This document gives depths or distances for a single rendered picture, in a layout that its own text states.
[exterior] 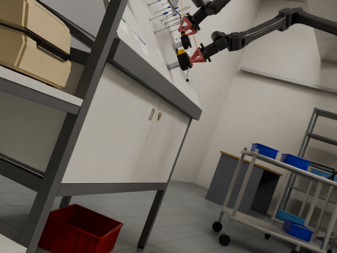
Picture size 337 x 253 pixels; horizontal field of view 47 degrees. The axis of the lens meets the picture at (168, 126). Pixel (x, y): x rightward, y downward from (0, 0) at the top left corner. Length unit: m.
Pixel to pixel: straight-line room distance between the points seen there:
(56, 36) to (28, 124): 0.35
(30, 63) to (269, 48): 7.11
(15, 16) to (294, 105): 6.75
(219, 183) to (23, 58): 5.02
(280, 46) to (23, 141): 6.90
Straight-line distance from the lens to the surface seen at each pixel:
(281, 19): 2.19
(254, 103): 7.57
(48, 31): 0.98
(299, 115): 7.37
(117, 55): 1.16
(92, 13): 4.00
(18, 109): 1.28
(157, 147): 1.86
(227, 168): 5.72
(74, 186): 1.28
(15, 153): 1.26
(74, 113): 1.05
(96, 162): 1.35
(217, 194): 5.75
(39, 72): 0.94
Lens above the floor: 0.64
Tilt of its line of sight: 2 degrees up
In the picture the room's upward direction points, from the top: 20 degrees clockwise
